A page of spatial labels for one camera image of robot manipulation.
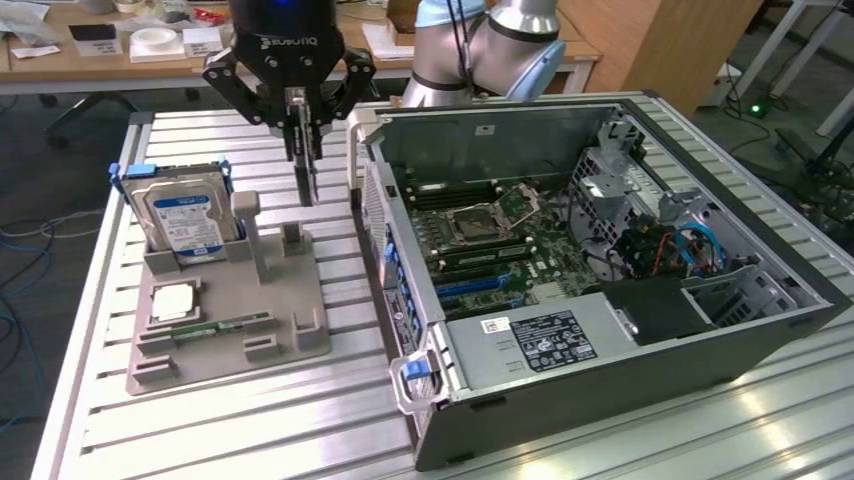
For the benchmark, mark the green RAM stick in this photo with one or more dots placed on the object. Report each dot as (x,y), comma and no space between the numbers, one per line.
(214,328)

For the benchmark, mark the grey power supply unit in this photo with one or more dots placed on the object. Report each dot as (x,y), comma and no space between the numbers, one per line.
(481,360)

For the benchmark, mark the red packet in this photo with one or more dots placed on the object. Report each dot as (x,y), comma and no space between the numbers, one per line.
(210,17)

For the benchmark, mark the grey plastic parts rack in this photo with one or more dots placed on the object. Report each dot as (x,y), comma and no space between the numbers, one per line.
(220,300)

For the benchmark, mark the white tape roll stand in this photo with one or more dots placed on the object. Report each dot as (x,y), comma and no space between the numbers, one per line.
(156,47)

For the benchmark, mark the white box with black top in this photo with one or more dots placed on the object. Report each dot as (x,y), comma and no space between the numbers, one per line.
(94,45)

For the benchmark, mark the brown cardboard box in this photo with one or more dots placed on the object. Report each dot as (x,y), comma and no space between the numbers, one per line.
(401,15)

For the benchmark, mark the plain white box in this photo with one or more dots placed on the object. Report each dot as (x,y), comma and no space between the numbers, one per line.
(196,42)

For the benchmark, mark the white paper card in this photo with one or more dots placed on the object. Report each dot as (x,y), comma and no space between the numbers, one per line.
(35,51)

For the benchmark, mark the wooden cabinet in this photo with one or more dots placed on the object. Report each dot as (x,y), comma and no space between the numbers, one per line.
(667,50)

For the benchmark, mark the blue expansion slot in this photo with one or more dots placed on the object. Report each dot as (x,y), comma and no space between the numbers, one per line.
(467,286)

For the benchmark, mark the metal socket cover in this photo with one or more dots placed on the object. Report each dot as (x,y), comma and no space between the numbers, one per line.
(521,205)

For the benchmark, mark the installed dark RAM stick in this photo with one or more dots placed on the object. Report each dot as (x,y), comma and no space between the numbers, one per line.
(487,256)

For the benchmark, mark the clear plastic bag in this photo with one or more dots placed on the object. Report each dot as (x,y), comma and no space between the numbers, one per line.
(27,25)

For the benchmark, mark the silver CPU chip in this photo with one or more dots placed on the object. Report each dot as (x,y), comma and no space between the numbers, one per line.
(175,302)

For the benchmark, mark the black floor stand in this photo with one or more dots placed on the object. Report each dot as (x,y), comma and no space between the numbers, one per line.
(828,160)

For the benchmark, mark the dark grey open PC case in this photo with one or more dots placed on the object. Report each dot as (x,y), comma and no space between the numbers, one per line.
(601,390)

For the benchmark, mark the white desk frame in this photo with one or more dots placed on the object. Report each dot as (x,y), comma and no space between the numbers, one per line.
(788,50)

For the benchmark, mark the wooden desk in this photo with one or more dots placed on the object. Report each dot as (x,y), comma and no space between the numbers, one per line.
(387,70)
(120,72)

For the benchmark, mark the silver hard disk blue label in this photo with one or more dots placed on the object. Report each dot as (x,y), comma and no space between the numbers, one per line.
(180,220)

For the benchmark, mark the black office chair base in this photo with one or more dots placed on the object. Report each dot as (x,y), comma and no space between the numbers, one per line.
(87,107)

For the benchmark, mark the blue plastic disk caddy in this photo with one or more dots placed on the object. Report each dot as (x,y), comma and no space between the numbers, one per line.
(142,171)

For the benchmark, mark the green motherboard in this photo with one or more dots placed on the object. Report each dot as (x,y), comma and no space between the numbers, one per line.
(554,255)

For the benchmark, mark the stack of white papers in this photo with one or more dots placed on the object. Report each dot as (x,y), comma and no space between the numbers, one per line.
(387,45)

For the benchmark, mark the grey cup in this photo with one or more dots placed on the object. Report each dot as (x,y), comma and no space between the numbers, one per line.
(99,5)

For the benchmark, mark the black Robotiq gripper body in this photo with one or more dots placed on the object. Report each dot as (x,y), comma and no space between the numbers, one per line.
(287,55)

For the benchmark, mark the silver metal disk bay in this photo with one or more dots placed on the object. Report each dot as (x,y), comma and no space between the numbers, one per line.
(601,190)

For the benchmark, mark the blue case latch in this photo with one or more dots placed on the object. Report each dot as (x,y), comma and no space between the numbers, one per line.
(414,370)

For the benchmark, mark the CPU socket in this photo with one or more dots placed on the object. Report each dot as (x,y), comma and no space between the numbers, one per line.
(474,222)

